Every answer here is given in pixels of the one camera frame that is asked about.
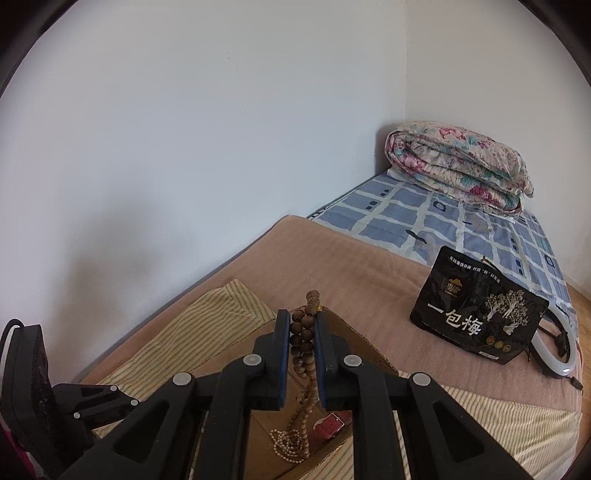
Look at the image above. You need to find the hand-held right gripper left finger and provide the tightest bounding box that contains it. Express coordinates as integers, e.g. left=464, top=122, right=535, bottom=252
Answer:
left=60, top=308, right=291, bottom=480

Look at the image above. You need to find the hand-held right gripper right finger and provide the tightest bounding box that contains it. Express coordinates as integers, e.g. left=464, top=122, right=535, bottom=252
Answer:
left=313, top=310, right=527, bottom=480

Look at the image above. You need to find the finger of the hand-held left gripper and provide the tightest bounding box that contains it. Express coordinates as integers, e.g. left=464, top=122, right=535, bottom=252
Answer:
left=53, top=382, right=139, bottom=432

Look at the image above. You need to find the brown bead necklace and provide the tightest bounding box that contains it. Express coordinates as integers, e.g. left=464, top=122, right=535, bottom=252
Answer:
left=285, top=290, right=322, bottom=455

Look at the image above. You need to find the cardboard box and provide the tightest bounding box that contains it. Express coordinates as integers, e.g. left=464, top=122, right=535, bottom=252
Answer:
left=240, top=305, right=402, bottom=480

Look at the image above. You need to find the white pearl bracelet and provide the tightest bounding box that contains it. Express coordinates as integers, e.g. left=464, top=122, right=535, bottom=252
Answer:
left=270, top=427, right=305, bottom=462

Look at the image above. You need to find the yellow striped cloth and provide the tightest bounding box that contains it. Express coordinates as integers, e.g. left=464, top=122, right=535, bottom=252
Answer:
left=92, top=279, right=580, bottom=480

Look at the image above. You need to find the pink-brown blanket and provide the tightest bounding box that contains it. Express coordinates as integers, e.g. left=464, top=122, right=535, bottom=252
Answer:
left=81, top=215, right=580, bottom=416

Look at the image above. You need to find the black snack bag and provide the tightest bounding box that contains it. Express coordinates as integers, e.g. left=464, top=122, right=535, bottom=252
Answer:
left=409, top=246, right=550, bottom=365

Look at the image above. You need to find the blue checked bed sheet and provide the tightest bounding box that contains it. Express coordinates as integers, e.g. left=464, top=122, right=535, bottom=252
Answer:
left=307, top=172, right=578, bottom=324

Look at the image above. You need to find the folded floral quilt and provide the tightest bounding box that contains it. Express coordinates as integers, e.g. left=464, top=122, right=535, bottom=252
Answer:
left=385, top=121, right=535, bottom=215

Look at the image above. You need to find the white ring light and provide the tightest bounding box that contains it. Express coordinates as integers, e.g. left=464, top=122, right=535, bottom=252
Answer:
left=526, top=307, right=580, bottom=381

